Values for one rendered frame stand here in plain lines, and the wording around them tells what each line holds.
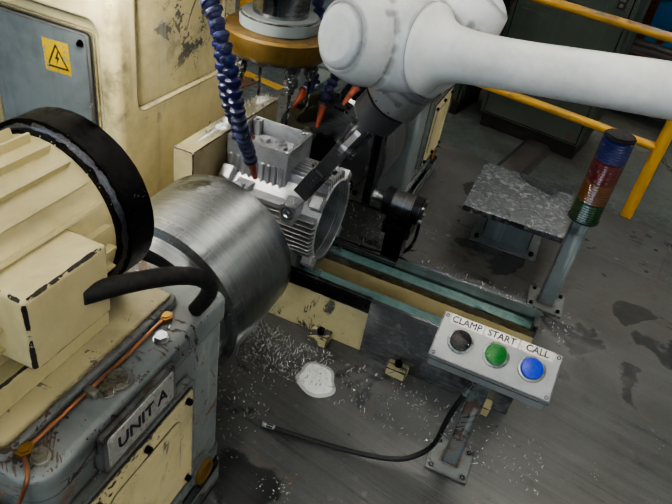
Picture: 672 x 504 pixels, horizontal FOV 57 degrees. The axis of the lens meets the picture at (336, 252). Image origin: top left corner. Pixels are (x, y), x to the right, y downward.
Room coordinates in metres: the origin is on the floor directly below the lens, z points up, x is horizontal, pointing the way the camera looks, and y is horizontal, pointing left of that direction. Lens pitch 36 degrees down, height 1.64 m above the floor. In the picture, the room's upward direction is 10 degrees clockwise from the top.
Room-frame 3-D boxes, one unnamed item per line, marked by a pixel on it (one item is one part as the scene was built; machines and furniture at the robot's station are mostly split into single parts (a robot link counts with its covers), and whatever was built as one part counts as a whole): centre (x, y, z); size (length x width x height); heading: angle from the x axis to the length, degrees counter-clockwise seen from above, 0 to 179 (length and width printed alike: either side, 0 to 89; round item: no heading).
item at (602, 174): (1.12, -0.49, 1.14); 0.06 x 0.06 x 0.04
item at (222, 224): (0.66, 0.22, 1.04); 0.37 x 0.25 x 0.25; 163
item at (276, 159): (1.01, 0.15, 1.11); 0.12 x 0.11 x 0.07; 73
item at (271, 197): (1.00, 0.11, 1.02); 0.20 x 0.19 x 0.19; 73
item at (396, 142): (1.32, 0.02, 1.04); 0.41 x 0.25 x 0.25; 163
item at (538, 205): (1.38, -0.43, 0.86); 0.27 x 0.24 x 0.12; 163
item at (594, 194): (1.12, -0.49, 1.10); 0.06 x 0.06 x 0.04
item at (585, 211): (1.12, -0.49, 1.05); 0.06 x 0.06 x 0.04
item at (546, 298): (1.12, -0.49, 1.01); 0.08 x 0.08 x 0.42; 73
